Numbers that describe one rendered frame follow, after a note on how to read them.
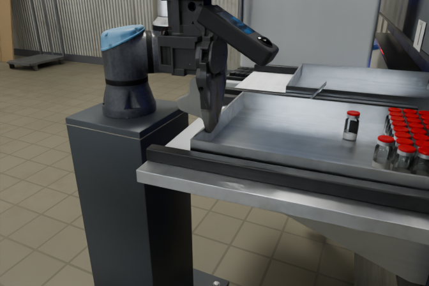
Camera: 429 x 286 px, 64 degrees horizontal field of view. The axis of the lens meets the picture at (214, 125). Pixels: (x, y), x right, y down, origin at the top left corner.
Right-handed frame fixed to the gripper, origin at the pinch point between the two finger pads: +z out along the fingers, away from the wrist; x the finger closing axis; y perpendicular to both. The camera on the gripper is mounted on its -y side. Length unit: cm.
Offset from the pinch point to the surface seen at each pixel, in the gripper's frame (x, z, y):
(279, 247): -82, 92, -1
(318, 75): -54, 3, -12
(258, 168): 8.1, 1.8, -9.2
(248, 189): 10.4, 3.7, -8.4
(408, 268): 2.6, 16.5, -29.7
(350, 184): 8.1, 1.8, -20.2
